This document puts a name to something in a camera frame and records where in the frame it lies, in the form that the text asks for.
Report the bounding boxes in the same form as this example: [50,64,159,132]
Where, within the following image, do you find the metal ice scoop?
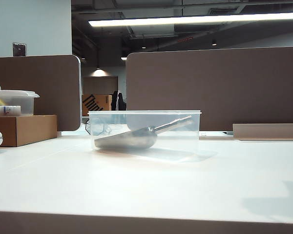
[94,115,193,150]

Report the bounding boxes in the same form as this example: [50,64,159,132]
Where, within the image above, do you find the printed cardboard shipping box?
[82,94,113,117]

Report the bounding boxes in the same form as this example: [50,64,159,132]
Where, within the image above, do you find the brown cardboard box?
[0,115,58,148]

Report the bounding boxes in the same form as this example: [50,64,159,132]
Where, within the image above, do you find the translucent lidded storage box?
[0,90,41,117]

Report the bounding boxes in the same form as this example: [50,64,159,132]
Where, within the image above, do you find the transparent plastic container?
[87,110,203,159]

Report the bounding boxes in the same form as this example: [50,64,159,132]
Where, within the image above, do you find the black hanging jacket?
[111,90,127,111]

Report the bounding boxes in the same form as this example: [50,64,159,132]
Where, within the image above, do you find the wide brown desk partition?
[126,46,293,132]

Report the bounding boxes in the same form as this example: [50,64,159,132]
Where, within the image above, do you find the long ceiling light strip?
[88,12,293,27]

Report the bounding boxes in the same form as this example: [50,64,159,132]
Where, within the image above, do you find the brown round-cornered desk partition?
[0,54,82,132]

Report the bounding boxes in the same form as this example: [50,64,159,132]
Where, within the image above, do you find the low brown board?
[232,123,293,141]

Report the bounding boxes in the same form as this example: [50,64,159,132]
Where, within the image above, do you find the small white bottle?
[0,105,22,116]

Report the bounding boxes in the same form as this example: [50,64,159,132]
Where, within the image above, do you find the grey wall switch plate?
[12,42,28,57]

